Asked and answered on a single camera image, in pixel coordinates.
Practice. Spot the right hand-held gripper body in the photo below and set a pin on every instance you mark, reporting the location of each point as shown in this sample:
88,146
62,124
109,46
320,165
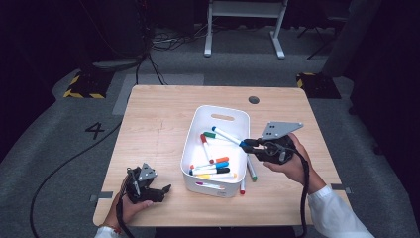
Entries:
280,129

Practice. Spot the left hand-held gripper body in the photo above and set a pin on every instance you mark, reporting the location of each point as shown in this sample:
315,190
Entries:
147,173

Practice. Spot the white plastic storage bin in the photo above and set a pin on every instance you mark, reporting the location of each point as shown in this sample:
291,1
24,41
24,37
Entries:
228,152

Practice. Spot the dark blue marker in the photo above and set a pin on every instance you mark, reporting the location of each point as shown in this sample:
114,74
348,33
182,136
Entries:
226,134

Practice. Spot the orange marker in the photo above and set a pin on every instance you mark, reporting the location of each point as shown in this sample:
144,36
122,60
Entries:
222,159

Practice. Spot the light blue marker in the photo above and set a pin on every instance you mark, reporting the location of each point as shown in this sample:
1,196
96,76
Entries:
222,164

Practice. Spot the magenta marker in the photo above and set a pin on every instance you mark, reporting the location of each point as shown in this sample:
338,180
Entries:
199,183

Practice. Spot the black marker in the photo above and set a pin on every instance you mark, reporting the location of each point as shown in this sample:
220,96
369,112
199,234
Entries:
223,170

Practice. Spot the dark green marker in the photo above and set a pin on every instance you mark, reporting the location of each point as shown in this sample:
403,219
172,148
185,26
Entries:
209,135

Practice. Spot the rust brown marker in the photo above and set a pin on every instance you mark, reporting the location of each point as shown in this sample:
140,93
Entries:
203,139

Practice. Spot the person's left hand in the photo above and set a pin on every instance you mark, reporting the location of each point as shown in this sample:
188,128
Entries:
138,207

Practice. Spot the person's right hand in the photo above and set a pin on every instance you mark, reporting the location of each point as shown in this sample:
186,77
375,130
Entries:
292,173

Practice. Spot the light green marker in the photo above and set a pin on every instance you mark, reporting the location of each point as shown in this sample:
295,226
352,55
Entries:
251,170

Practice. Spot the red marker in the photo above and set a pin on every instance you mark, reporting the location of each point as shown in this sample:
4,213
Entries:
242,191

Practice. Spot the grey floor tape strip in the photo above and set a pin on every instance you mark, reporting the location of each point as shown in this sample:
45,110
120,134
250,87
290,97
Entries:
341,188
102,195

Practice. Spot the black yellow striped floor plate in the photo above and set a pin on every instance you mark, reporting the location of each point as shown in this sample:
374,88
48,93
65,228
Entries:
89,84
318,86

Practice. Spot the black stand legs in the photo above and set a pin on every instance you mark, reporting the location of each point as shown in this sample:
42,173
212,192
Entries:
318,36

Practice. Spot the dark round stand base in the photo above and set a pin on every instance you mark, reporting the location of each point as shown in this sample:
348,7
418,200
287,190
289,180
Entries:
115,65

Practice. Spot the grey curtain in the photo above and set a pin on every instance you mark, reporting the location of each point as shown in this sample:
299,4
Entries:
350,36

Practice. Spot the white metal table frame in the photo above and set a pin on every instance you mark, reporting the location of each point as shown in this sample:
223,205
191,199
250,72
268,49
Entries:
244,9

